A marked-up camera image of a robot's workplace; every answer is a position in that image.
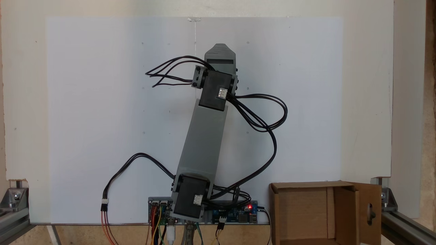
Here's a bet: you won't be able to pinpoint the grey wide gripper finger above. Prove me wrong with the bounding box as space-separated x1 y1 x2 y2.
204 43 237 60

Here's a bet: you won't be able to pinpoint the blue circuit board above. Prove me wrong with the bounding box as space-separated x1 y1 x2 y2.
212 201 258 224

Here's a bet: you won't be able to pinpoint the open cardboard box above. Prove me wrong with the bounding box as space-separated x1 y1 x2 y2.
269 180 382 245

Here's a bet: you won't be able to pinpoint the metal table clamp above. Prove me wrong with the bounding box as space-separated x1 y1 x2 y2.
182 221 199 245

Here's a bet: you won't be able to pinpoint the short black arm cable loop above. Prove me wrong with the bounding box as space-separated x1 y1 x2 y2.
145 55 212 88

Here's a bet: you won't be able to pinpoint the long black arm cable loop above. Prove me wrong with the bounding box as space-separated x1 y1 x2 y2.
204 94 289 205

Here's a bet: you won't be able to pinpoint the black table cable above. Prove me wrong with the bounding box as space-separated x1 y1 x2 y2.
101 152 176 205

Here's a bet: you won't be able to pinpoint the grey base plate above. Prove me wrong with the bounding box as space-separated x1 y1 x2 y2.
147 197 259 226

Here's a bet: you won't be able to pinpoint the small board with jumper wires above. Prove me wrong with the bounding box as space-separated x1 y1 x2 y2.
149 200 172 226

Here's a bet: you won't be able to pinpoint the yellow jumper wire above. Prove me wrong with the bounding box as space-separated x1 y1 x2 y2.
152 205 163 245

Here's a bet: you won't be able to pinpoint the white USB cable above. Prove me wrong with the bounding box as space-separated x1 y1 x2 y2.
166 218 176 245

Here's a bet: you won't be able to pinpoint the red and orange wires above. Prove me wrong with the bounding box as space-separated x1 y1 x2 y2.
101 204 119 245

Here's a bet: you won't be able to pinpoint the metal corner bracket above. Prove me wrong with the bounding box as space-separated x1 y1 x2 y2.
371 177 398 212
0 180 29 209

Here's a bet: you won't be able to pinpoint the aluminium frame post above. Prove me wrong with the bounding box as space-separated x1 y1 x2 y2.
381 209 436 245
0 204 32 245

